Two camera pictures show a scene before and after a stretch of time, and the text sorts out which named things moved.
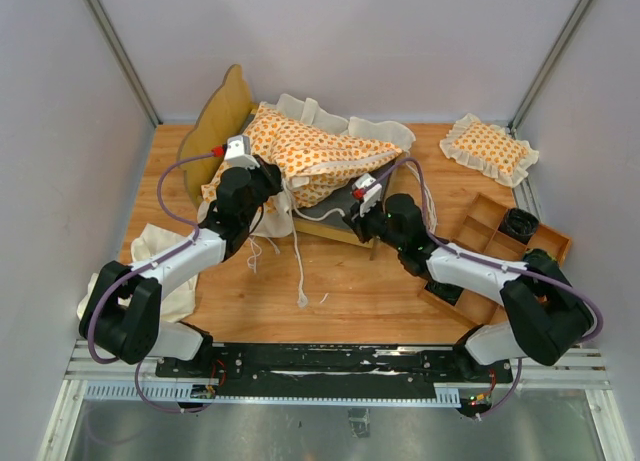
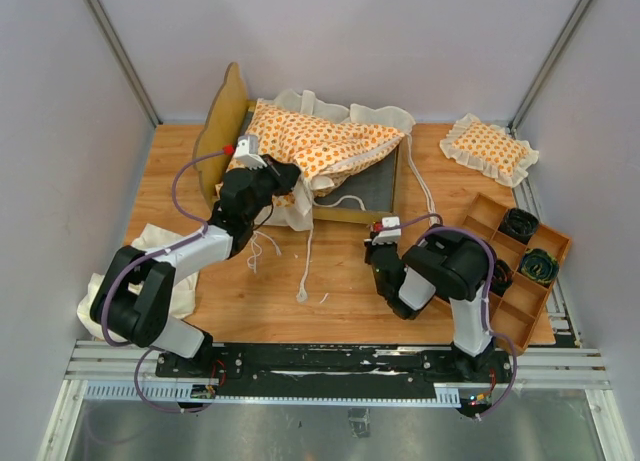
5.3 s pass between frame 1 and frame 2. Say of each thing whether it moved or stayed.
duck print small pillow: stayed
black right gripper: moved
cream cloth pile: stayed
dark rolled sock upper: stayed
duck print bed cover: moved
